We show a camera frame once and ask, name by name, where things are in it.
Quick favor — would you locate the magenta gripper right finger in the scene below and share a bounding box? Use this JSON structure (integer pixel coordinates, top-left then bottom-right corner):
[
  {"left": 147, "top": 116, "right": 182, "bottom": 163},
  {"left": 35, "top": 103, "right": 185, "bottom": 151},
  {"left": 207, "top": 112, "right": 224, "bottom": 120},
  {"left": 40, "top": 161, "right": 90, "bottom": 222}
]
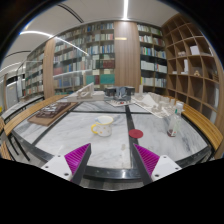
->
[{"left": 132, "top": 144, "right": 159, "bottom": 185}]

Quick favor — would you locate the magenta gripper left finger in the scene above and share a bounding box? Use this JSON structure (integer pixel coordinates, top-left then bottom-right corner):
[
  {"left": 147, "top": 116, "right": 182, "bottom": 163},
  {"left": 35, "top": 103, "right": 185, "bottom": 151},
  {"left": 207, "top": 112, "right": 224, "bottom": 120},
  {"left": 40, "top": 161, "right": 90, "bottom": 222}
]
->
[{"left": 65, "top": 143, "right": 91, "bottom": 185}]

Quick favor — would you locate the clear plastic water bottle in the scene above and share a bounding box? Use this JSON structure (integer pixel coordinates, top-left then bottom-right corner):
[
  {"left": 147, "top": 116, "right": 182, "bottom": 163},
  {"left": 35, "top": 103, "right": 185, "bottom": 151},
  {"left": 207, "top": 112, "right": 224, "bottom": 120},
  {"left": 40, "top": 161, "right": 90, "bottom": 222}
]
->
[{"left": 167, "top": 102, "right": 183, "bottom": 137}]

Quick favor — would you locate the red round coaster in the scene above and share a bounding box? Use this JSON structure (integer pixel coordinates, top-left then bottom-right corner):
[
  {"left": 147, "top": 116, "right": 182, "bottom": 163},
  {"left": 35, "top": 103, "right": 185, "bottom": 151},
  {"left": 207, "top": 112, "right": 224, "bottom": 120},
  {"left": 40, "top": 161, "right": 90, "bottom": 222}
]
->
[{"left": 129, "top": 129, "right": 143, "bottom": 139}]

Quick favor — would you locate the dark model on wooden board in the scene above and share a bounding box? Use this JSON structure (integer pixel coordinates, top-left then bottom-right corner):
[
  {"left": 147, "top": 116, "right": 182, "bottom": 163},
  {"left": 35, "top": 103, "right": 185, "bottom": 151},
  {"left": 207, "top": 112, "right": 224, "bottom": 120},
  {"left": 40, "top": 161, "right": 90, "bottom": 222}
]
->
[{"left": 28, "top": 102, "right": 75, "bottom": 126}]

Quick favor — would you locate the white site model right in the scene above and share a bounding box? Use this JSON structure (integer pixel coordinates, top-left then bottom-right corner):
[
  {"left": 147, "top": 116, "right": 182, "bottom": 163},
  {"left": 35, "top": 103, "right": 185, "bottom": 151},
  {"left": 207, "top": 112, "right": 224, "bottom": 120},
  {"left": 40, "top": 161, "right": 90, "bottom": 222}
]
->
[{"left": 132, "top": 92, "right": 176, "bottom": 118}]

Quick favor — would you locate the white architectural model left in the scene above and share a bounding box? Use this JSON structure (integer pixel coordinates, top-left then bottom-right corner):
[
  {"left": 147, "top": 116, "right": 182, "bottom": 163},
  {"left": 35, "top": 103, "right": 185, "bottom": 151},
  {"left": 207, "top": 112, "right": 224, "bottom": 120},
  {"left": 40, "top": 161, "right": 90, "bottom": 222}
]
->
[{"left": 67, "top": 83, "right": 105, "bottom": 102}]

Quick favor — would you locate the curved wooden bench right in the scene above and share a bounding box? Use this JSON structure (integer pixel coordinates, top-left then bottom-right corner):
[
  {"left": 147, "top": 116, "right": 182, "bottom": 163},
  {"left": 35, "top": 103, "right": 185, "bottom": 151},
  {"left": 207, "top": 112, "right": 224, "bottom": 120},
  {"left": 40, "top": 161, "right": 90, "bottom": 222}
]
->
[{"left": 182, "top": 104, "right": 223, "bottom": 150}]

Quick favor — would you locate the curved wooden bench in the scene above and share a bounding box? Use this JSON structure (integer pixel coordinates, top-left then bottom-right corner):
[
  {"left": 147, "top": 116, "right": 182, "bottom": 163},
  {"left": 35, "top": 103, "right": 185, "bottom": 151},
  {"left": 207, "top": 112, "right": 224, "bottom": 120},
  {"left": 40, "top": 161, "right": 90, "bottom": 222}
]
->
[
  {"left": 0, "top": 95, "right": 64, "bottom": 160},
  {"left": 182, "top": 104, "right": 223, "bottom": 150}
]

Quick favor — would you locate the dark grey building model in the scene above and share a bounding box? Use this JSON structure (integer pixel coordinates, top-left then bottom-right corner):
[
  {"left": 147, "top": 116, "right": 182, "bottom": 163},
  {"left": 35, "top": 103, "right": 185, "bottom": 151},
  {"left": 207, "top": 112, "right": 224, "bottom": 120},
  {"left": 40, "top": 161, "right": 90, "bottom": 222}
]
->
[{"left": 105, "top": 86, "right": 135, "bottom": 101}]

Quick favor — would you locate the curved wooden bench left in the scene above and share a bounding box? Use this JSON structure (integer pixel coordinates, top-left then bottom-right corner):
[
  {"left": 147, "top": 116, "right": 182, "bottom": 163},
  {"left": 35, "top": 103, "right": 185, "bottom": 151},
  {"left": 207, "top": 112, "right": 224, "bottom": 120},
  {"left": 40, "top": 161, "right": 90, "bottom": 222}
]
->
[{"left": 0, "top": 95, "right": 64, "bottom": 160}]

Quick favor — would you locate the wooden cubby shelf right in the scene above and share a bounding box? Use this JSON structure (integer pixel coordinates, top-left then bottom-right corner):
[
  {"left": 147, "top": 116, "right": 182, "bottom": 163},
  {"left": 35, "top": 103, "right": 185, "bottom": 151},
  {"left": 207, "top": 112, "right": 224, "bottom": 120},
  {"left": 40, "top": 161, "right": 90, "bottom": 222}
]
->
[{"left": 162, "top": 14, "right": 219, "bottom": 123}]

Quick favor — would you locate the tall bookshelf with books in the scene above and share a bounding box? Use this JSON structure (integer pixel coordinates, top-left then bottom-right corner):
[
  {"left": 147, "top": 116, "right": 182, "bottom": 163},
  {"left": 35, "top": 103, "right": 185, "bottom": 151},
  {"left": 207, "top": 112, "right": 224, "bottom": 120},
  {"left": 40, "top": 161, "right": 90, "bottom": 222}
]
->
[{"left": 24, "top": 21, "right": 167, "bottom": 96}]

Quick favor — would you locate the white mug yellow handle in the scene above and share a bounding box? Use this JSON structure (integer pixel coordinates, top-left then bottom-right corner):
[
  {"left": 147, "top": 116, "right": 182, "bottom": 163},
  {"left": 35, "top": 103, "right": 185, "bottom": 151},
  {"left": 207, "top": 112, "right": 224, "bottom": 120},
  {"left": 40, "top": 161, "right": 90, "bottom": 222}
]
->
[{"left": 91, "top": 115, "right": 114, "bottom": 137}]

